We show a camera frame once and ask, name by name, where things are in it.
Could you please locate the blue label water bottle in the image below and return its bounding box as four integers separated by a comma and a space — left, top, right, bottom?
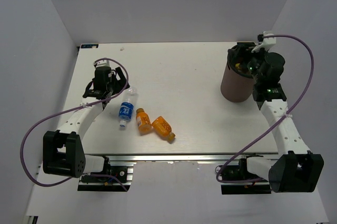
118, 87, 138, 128

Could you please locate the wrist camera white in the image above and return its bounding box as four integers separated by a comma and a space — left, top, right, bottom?
93, 59, 111, 69
251, 31, 276, 53

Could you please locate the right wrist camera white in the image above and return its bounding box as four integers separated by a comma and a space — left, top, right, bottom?
251, 31, 276, 53

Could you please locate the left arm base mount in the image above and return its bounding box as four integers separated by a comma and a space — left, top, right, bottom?
77, 156, 134, 192

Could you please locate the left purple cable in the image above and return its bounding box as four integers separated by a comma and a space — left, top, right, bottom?
20, 57, 131, 192

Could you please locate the brown cylindrical bin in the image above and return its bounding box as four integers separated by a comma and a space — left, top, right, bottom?
220, 42, 255, 103

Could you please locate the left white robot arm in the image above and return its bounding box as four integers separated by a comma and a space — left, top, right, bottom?
43, 65, 129, 181

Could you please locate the orange juice bottle upright label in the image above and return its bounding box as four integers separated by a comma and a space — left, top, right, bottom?
136, 108, 152, 134

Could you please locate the blue label sticker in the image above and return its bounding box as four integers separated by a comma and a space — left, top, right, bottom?
80, 44, 98, 49

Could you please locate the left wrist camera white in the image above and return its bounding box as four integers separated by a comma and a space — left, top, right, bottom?
93, 59, 111, 69

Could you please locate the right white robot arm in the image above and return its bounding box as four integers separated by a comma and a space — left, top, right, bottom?
222, 42, 324, 192

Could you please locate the orange juice bottle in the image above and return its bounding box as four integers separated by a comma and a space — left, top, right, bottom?
152, 116, 175, 143

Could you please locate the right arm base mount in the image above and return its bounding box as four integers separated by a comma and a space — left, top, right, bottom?
219, 158, 271, 195

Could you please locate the purple cable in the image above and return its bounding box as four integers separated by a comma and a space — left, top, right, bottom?
20, 57, 131, 192
215, 34, 315, 190

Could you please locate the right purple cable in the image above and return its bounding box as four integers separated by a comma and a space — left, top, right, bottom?
215, 34, 315, 190

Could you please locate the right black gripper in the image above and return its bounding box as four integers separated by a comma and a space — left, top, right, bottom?
226, 44, 267, 84

